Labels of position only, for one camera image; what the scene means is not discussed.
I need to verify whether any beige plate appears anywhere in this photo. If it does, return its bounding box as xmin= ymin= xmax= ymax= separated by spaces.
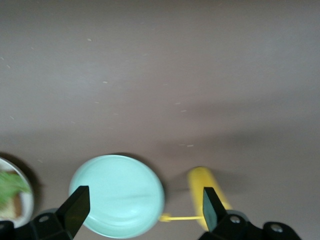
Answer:
xmin=0 ymin=156 xmax=35 ymax=223

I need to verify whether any brown bread slice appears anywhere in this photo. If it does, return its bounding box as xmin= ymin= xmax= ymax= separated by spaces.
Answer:
xmin=0 ymin=194 xmax=23 ymax=219

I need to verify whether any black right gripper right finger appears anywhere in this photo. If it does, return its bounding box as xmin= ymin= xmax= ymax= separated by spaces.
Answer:
xmin=198 ymin=186 xmax=301 ymax=240

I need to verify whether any yellow mustard squeeze bottle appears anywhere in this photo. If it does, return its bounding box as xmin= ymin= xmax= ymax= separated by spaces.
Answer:
xmin=159 ymin=166 xmax=235 ymax=230

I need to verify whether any mint green plate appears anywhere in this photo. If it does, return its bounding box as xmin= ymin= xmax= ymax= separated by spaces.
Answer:
xmin=68 ymin=154 xmax=166 ymax=239

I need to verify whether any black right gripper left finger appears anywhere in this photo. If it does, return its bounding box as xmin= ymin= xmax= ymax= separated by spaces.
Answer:
xmin=0 ymin=185 xmax=91 ymax=240

